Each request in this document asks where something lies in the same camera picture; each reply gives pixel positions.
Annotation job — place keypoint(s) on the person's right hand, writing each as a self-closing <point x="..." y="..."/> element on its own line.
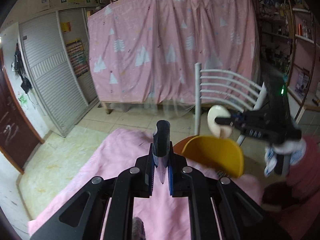
<point x="296" y="155"/>

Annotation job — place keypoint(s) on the yellow bin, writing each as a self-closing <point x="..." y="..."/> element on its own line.
<point x="215" y="155"/>

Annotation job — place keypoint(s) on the person's right forearm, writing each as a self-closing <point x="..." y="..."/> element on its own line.
<point x="308" y="175"/>

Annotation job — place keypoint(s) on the black hanging bags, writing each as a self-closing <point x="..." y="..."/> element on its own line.
<point x="21" y="75"/>

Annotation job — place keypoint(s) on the colourful wall poster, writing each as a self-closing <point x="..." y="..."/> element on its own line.
<point x="77" y="57"/>

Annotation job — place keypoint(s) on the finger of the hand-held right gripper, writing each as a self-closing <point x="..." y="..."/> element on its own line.
<point x="223" y="120"/>
<point x="238" y="130"/>

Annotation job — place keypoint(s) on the orange plastic seat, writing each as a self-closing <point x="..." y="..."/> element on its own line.
<point x="178" y="146"/>

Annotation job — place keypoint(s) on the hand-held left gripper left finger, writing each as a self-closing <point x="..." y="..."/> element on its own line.
<point x="150" y="172"/>

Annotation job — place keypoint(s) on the blue white box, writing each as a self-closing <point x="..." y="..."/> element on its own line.
<point x="302" y="80"/>

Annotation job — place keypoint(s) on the pink printed curtain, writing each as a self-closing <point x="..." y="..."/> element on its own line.
<point x="175" y="50"/>

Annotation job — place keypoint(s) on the white louvered wardrobe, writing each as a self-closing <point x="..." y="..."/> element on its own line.
<point x="55" y="75"/>

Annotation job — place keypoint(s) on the beige round lid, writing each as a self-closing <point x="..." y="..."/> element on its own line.
<point x="216" y="111"/>

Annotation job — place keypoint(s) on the white metal chair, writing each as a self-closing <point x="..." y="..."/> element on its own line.
<point x="225" y="80"/>

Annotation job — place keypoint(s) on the yellow sticker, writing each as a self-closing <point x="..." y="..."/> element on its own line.
<point x="65" y="27"/>

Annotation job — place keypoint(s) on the person's left hand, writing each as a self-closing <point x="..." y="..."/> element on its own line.
<point x="138" y="228"/>

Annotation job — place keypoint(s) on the dark red cloth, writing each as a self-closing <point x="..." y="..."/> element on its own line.
<point x="276" y="195"/>

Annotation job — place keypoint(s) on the orange bottle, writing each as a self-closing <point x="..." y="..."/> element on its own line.
<point x="298" y="29"/>

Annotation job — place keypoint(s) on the wooden wall shelf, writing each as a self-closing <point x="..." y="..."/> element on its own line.
<point x="287" y="42"/>

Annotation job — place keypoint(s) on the brown door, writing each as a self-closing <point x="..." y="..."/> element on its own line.
<point x="15" y="120"/>

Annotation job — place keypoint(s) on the pink bed sheet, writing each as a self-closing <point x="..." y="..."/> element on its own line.
<point x="172" y="217"/>

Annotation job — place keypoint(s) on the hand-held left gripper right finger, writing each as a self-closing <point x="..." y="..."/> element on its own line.
<point x="170" y="175"/>

